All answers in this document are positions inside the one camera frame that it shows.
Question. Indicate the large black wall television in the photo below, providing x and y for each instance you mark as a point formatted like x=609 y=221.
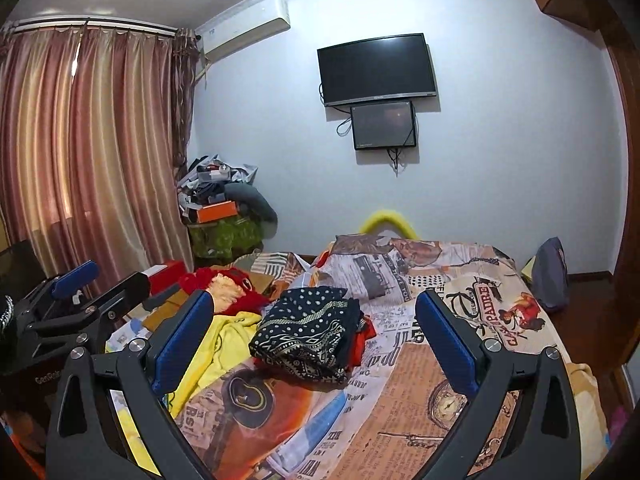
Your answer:
x=377 y=67

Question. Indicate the pile of clutter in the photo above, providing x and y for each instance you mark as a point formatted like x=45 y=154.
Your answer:
x=210 y=175

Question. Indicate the grey backpack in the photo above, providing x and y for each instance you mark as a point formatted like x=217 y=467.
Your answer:
x=550 y=275

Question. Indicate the navy patterned hoodie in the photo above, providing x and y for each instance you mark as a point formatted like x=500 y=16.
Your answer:
x=300 y=330

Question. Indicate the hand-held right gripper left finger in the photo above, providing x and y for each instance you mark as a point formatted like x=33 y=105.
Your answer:
x=180 y=345

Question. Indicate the white curtain rail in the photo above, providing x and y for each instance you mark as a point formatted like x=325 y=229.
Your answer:
x=100 y=24

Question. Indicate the green patterned cloth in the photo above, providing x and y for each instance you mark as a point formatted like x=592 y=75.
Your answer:
x=225 y=240

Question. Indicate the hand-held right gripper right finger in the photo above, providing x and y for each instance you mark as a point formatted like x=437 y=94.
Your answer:
x=447 y=347

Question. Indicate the orange box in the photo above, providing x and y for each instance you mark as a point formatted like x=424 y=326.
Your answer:
x=216 y=211

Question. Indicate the small black wall monitor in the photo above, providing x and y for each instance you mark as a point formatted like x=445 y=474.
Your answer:
x=384 y=125

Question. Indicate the black panel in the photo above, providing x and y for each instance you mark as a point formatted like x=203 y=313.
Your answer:
x=20 y=265

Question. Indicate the red box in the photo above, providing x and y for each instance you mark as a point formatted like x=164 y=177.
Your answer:
x=167 y=275

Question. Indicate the yellow garment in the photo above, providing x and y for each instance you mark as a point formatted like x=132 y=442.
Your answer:
x=230 y=340

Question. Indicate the striped pink curtain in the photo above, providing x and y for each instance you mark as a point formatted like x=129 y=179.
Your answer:
x=100 y=150

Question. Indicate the brown patterned curtain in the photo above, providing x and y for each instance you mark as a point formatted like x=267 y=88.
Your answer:
x=182 y=100

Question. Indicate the grey cushion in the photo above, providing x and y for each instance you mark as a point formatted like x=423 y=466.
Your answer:
x=255 y=200

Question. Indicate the brown wooden door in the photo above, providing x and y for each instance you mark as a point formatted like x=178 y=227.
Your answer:
x=622 y=160

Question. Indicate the white air conditioner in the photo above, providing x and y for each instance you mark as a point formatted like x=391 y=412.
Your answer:
x=245 y=25

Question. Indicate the red plush toy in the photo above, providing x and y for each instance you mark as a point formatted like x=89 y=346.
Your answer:
x=235 y=285

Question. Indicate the red garment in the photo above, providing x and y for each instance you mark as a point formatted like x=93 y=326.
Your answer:
x=362 y=345

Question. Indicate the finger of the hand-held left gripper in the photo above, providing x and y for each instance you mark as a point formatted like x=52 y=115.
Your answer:
x=125 y=290
x=75 y=275

